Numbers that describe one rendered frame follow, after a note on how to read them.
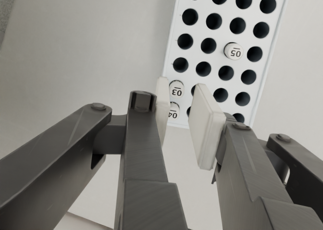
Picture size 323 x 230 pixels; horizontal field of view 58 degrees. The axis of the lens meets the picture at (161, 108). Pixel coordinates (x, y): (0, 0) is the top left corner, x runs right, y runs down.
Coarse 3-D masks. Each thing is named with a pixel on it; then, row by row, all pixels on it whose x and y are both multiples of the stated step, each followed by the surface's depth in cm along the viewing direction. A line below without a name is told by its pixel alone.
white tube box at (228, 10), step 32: (192, 0) 22; (224, 0) 23; (256, 0) 22; (192, 32) 23; (224, 32) 23; (256, 32) 26; (192, 64) 24; (224, 64) 24; (256, 64) 24; (192, 96) 25; (224, 96) 26; (256, 96) 24
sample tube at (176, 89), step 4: (176, 80) 24; (172, 84) 23; (176, 84) 23; (180, 84) 23; (172, 88) 23; (176, 88) 23; (180, 88) 23; (172, 92) 23; (176, 92) 23; (180, 92) 23; (184, 92) 23; (172, 96) 23; (176, 96) 23; (180, 96) 23
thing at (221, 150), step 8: (224, 112) 17; (232, 120) 16; (224, 128) 14; (224, 136) 13; (224, 144) 13; (264, 144) 13; (216, 152) 14; (224, 152) 13; (272, 152) 12; (272, 160) 12; (280, 160) 12; (280, 168) 12; (288, 168) 13; (280, 176) 13
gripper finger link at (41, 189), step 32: (64, 128) 10; (96, 128) 11; (0, 160) 7; (32, 160) 8; (64, 160) 8; (96, 160) 12; (0, 192) 6; (32, 192) 7; (64, 192) 9; (0, 224) 6; (32, 224) 7
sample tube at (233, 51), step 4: (228, 44) 23; (232, 44) 22; (236, 44) 22; (224, 48) 24; (228, 48) 22; (232, 48) 22; (236, 48) 22; (240, 48) 22; (224, 52) 24; (228, 52) 22; (232, 52) 22; (236, 52) 22; (240, 52) 22; (228, 56) 22; (232, 56) 22; (236, 56) 22; (240, 56) 22; (236, 60) 22
